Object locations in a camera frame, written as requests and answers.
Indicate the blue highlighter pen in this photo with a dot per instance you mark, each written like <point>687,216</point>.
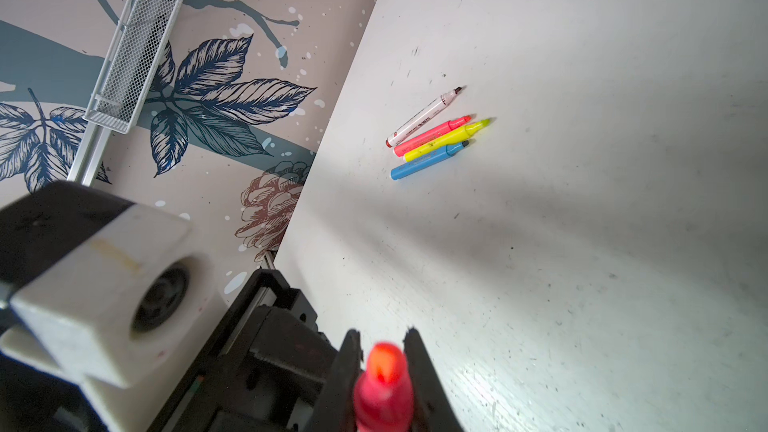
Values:
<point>430,159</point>

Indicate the red pen cap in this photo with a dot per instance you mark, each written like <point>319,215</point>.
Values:
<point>383,396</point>

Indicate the white mesh wall tray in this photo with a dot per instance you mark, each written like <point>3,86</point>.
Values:
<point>136,50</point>

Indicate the white marker pen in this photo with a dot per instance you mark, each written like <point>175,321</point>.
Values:
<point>421,118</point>

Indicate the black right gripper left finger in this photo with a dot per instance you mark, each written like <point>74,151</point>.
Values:
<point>334,409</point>

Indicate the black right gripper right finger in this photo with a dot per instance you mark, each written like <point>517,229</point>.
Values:
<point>432,409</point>

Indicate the yellow highlighter pen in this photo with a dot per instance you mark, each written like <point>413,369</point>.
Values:
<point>461,134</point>

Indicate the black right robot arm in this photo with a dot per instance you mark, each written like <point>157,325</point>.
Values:
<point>267,367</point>

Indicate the pink highlighter pen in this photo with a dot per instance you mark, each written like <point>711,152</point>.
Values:
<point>431,135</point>

